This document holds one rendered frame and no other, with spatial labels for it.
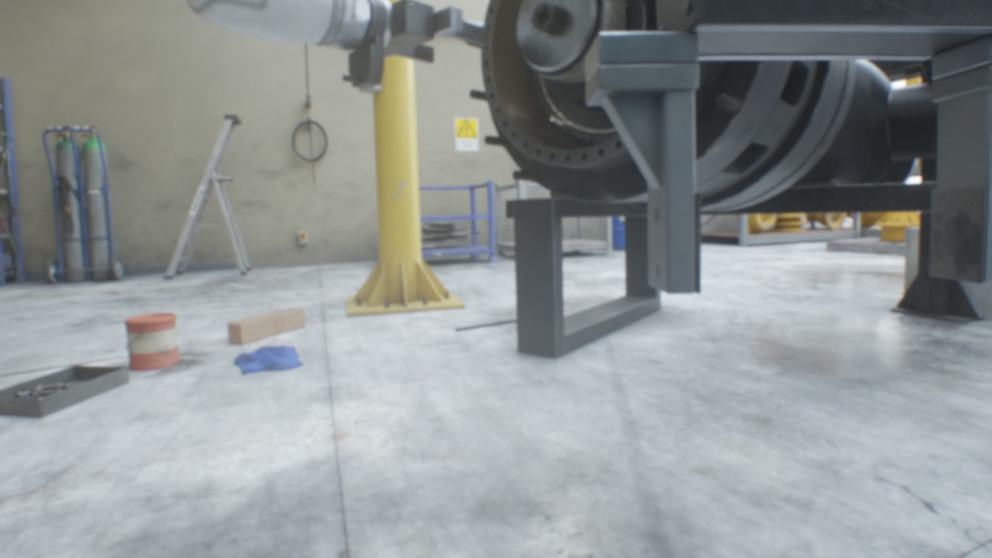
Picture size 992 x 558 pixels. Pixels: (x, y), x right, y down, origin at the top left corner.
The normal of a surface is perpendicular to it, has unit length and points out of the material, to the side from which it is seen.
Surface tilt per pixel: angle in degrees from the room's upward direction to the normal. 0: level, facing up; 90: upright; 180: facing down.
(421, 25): 92
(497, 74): 81
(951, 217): 90
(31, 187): 90
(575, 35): 90
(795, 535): 0
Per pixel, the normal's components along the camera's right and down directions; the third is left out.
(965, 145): -1.00, 0.03
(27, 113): 0.34, 0.06
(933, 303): -0.94, 0.05
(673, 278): 0.00, 0.07
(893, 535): -0.03, -1.00
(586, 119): -0.69, 0.07
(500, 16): 0.67, 0.43
